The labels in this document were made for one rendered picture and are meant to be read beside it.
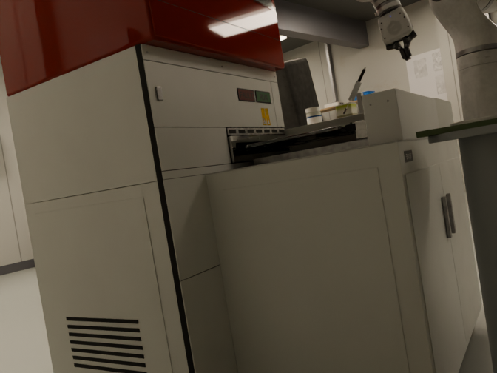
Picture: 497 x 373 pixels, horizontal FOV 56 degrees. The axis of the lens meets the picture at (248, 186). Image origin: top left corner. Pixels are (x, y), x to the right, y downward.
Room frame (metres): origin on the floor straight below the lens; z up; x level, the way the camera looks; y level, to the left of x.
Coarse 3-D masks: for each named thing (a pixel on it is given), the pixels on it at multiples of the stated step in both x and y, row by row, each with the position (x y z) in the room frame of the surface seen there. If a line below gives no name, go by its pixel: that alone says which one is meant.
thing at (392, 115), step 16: (368, 96) 1.30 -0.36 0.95; (384, 96) 1.27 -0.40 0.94; (400, 96) 1.29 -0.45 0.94; (416, 96) 1.46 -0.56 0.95; (368, 112) 1.30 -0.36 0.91; (384, 112) 1.28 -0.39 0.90; (400, 112) 1.27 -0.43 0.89; (416, 112) 1.44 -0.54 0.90; (432, 112) 1.64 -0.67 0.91; (368, 128) 1.30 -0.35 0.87; (384, 128) 1.28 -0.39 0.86; (400, 128) 1.26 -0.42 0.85; (416, 128) 1.41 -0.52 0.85; (432, 128) 1.60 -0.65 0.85
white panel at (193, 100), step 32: (160, 64) 1.43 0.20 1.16; (192, 64) 1.57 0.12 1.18; (224, 64) 1.73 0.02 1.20; (160, 96) 1.40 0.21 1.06; (192, 96) 1.54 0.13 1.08; (224, 96) 1.70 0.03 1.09; (256, 96) 1.88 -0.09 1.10; (160, 128) 1.39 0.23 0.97; (192, 128) 1.52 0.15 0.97; (224, 128) 1.67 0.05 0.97; (160, 160) 1.37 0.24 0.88; (192, 160) 1.50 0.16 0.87; (224, 160) 1.64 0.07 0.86
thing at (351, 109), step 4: (340, 104) 2.02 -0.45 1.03; (344, 104) 2.02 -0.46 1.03; (348, 104) 2.01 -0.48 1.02; (352, 104) 2.02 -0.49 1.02; (336, 108) 2.04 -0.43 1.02; (340, 108) 2.03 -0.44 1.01; (344, 108) 2.02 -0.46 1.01; (348, 108) 2.01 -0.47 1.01; (352, 108) 2.01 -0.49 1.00; (340, 112) 2.03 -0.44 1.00; (348, 112) 2.01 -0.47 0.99; (352, 112) 2.01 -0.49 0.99; (356, 112) 2.05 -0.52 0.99; (340, 116) 2.03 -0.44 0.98; (344, 116) 2.02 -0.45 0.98
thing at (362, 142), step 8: (336, 144) 1.58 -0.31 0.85; (344, 144) 1.56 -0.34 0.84; (352, 144) 1.55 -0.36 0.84; (360, 144) 1.53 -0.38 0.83; (288, 152) 1.67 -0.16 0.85; (296, 152) 1.66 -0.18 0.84; (304, 152) 1.64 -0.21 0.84; (312, 152) 1.63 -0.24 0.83; (320, 152) 1.61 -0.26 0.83; (256, 160) 1.75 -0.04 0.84; (264, 160) 1.73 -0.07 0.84; (272, 160) 1.71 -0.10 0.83; (280, 160) 1.69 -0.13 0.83
